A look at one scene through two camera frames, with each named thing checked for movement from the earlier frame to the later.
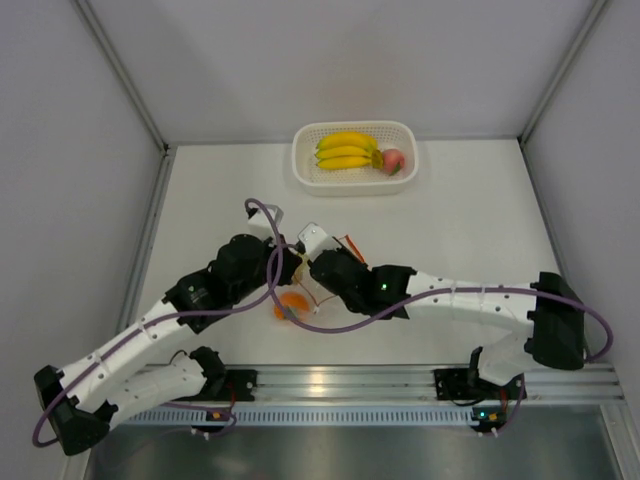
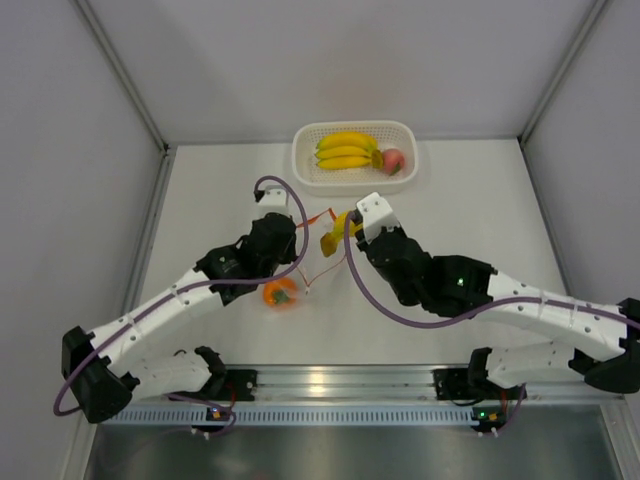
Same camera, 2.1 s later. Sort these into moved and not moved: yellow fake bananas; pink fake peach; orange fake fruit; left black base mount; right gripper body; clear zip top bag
Moved: orange fake fruit; clear zip top bag; right gripper body
Not moved: left black base mount; pink fake peach; yellow fake bananas
